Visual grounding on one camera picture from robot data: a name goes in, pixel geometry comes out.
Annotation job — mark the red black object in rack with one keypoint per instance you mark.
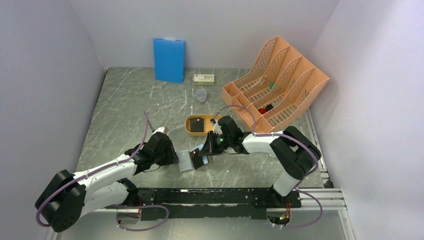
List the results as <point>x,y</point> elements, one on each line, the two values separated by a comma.
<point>265,109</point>

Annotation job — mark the blue board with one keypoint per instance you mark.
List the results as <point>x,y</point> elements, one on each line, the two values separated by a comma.
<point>169,57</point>

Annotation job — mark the orange file organizer rack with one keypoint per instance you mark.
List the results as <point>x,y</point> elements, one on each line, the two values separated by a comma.
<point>297,84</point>

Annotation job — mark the black credit card stack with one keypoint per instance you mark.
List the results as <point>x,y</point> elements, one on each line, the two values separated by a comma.
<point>196,125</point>

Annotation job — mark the grey card holder wallet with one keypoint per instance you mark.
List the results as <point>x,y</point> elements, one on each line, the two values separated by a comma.
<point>184,161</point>

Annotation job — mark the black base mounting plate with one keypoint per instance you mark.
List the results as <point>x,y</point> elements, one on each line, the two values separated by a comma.
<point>197,212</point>

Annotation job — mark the small white red box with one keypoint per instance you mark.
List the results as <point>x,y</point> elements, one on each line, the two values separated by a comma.
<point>204,79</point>

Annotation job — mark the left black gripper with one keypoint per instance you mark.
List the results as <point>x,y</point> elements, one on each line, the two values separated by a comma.
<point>172,156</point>

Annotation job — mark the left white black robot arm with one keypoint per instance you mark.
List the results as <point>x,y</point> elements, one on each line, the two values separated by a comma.
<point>69,196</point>

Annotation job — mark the black VIP credit card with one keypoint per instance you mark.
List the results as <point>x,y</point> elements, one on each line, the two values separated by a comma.
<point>197,160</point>

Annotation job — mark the yellow oval tray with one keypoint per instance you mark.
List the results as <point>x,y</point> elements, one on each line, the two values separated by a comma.
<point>208,125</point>

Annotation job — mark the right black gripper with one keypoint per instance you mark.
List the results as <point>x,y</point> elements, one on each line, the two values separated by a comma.
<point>210,148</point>

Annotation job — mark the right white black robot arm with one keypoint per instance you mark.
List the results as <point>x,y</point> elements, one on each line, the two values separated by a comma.
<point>297,155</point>

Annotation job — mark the small clear plastic cup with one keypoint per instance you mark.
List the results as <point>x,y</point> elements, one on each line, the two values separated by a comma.
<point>201,95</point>

